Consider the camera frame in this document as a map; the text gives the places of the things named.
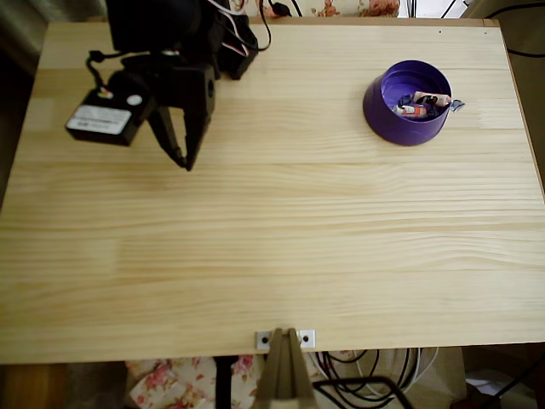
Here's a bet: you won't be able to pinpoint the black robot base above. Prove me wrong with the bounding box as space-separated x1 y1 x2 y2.
215 12 260 82

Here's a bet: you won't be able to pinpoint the purple bowl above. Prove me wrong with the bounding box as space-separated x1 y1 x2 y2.
362 60 453 147

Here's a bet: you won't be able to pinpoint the wrapped candy with twisted end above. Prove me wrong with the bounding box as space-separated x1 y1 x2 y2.
410 90 467 113

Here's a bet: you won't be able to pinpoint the floral fabric backdrop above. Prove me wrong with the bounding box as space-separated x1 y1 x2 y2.
227 0 402 19

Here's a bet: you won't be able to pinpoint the floral cloth pink roses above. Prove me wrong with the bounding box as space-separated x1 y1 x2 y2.
124 353 273 409

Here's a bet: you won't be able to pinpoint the black vertical pole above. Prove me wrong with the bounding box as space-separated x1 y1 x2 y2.
213 354 238 409

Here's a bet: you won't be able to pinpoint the black camera box with label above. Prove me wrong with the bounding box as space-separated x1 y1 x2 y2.
64 88 153 147

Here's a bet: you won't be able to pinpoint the white red servo cable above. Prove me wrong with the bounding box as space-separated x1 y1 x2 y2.
206 0 257 57

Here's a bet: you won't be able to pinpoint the black camera cable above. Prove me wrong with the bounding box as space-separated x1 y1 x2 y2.
85 49 125 91

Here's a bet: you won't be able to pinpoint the black power cable with plug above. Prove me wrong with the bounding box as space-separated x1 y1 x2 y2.
256 0 295 53

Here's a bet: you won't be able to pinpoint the silver metal bracket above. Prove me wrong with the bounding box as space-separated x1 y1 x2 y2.
254 328 317 351

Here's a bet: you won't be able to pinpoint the beige camera stand post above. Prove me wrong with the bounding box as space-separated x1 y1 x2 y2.
255 326 317 402

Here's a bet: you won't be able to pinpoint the black cable bundle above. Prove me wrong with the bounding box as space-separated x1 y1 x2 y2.
318 349 381 400

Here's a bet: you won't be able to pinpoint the black cable thin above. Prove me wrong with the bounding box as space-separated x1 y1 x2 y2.
505 45 545 59

